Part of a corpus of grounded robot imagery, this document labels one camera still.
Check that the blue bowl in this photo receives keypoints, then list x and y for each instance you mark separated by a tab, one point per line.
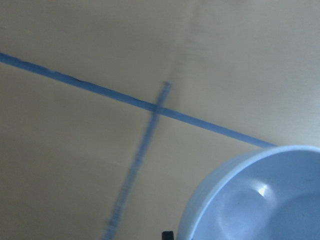
266	194

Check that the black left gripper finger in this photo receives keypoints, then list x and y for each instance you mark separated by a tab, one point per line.
167	235

